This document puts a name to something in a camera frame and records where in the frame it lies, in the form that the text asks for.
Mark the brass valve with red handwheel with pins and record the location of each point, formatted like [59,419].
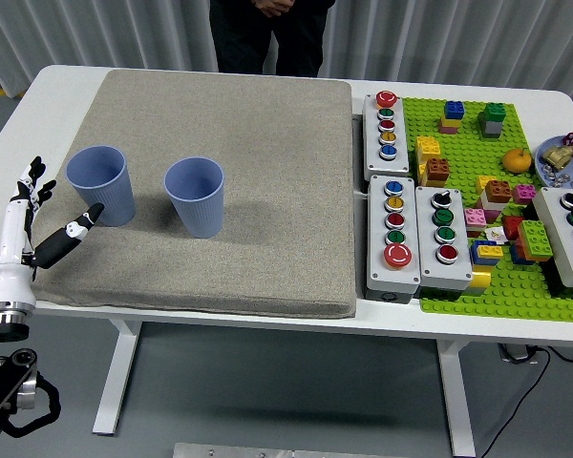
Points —
[556,156]

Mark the dark red toy brick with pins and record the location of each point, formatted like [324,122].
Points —
[473,231]

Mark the person's right hand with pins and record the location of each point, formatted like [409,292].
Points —
[265,6]

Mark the white table leg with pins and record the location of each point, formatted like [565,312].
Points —
[117,381]
[453,405]

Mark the grey five-button control box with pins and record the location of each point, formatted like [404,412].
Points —
[377,257]
[401,160]

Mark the grey-brown fabric mat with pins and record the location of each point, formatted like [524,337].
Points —
[267,191]

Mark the magenta toy brick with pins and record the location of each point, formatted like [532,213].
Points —
[524,193]

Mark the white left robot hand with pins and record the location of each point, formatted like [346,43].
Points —
[12,281]

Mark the person's left hand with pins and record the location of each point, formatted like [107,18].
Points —
[284,5]

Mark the blue ribbed plastic cup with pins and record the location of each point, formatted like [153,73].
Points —
[105,200]
[200,214]

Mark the white toy brick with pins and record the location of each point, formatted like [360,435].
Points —
[491,204]

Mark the grey selector switch control box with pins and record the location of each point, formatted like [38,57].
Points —
[430,267]
[558,248]

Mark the grey toy brick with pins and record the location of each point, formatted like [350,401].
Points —
[493,129]

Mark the large green toy brick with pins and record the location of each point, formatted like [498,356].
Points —
[535,238]

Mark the yellow toy brick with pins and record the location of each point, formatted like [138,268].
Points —
[489,251]
[482,183]
[478,279]
[451,123]
[427,147]

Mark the orange fruit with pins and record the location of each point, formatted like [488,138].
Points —
[515,161]

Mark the person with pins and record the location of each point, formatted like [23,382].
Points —
[239,38]

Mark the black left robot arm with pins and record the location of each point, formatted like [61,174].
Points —
[5,377]

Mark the grey power adapter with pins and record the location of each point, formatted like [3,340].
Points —
[513,353]

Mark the blue toy brick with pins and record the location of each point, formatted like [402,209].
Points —
[515,257]
[453,110]
[474,250]

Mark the white printed toy tile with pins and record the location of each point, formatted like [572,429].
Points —
[494,234]

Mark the brown toy brick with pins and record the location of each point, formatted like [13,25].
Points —
[437,169]
[499,191]

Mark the green studded baseplate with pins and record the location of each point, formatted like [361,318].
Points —
[463,157]

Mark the white pleated curtain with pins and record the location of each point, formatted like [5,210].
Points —
[76,28]

